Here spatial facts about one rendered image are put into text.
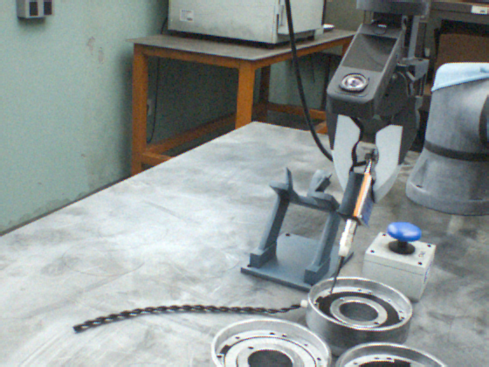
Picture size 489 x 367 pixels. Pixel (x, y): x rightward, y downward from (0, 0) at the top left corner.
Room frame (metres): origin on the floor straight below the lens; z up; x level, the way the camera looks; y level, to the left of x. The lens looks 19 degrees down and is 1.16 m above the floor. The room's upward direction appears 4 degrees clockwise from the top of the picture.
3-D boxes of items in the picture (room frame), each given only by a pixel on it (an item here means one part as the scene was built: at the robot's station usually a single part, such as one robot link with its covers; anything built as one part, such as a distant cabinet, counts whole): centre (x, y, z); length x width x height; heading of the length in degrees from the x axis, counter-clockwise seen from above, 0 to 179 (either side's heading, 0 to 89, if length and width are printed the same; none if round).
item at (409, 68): (0.67, -0.13, 1.07); 0.09 x 0.08 x 0.12; 154
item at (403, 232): (0.69, -0.19, 0.85); 0.04 x 0.04 x 0.05
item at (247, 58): (3.34, 0.00, 0.39); 1.50 x 0.62 x 0.78; 156
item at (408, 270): (0.70, -0.19, 0.82); 0.08 x 0.07 x 0.05; 156
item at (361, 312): (0.57, -0.12, 0.82); 0.10 x 0.10 x 0.04
